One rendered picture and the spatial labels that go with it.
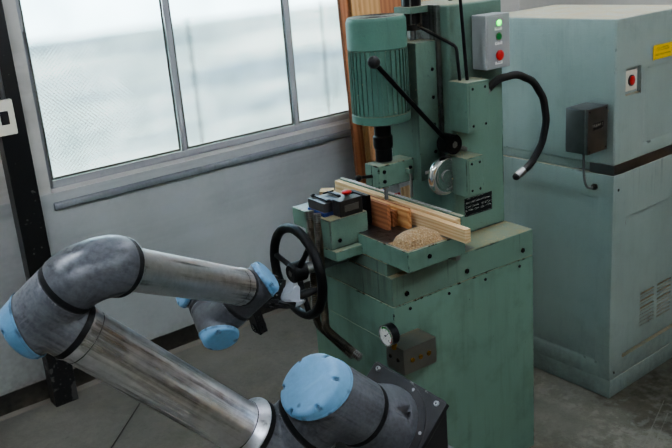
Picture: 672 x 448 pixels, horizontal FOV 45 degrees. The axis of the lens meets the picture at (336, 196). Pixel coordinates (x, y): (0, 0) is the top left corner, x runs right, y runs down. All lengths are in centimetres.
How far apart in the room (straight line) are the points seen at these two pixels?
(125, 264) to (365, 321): 113
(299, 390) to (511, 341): 114
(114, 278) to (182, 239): 219
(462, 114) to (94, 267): 130
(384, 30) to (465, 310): 88
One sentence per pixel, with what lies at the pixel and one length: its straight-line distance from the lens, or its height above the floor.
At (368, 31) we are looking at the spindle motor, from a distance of 230.
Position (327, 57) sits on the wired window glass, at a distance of 407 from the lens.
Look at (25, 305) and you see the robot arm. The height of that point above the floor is 114.
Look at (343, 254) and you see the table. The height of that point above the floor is 86.
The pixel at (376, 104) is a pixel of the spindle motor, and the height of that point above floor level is 126.
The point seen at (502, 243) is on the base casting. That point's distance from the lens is 256.
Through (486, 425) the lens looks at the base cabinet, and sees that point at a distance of 278.
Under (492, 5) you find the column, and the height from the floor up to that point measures 150.
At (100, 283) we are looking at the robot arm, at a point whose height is 117.
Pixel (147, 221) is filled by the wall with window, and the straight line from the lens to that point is 357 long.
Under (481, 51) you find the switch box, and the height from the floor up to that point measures 138.
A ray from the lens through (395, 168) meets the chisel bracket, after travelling 244.
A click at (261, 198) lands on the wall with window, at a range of 385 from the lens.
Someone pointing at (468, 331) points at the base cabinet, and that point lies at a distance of 256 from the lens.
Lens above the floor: 170
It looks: 17 degrees down
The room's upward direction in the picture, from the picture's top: 5 degrees counter-clockwise
